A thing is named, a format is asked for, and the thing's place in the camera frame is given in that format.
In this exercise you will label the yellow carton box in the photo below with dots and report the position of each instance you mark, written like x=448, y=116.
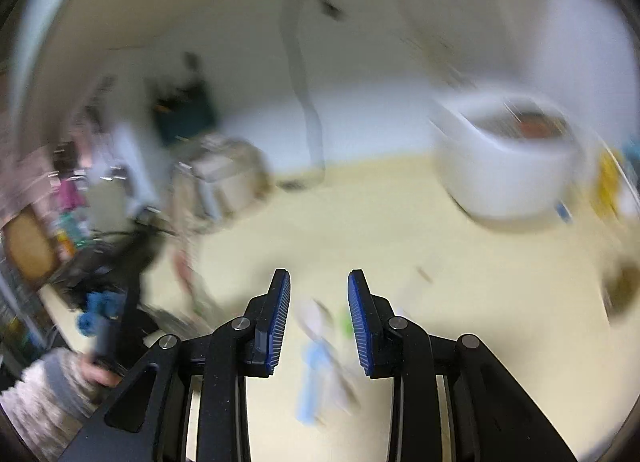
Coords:
x=609, y=182

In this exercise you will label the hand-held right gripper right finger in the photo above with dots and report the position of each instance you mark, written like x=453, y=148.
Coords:
x=359, y=327

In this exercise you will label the white electric kettle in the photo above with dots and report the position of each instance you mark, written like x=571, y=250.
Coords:
x=230, y=177

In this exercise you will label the person's left hand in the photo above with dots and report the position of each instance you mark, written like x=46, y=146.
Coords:
x=102, y=372

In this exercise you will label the light blue spoon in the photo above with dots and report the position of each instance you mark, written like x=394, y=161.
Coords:
x=310, y=387

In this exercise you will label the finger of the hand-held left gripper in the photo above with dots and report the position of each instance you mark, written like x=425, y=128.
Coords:
x=170, y=319

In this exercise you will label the teal wall utensil holder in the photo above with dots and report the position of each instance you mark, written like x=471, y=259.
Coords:
x=185, y=112

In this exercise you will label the black electric griddle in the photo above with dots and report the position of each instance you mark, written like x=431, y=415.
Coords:
x=120, y=257

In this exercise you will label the pink cloth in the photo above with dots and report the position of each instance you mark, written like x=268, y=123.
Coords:
x=67, y=194

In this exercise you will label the blue cloth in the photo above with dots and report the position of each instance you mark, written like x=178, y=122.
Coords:
x=100, y=312

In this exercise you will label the wooden cutting board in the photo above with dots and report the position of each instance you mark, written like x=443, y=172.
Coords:
x=27, y=247

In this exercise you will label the white rice cooker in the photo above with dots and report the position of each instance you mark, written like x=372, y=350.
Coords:
x=500, y=177

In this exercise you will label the person's left forearm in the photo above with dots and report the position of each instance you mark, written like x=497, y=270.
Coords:
x=50, y=397

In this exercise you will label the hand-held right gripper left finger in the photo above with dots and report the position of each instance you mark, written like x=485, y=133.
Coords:
x=279, y=322

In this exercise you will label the speckled white spoon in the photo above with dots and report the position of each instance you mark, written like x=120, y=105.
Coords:
x=312, y=317

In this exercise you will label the small blue object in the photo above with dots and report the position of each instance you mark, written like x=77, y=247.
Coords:
x=563, y=212

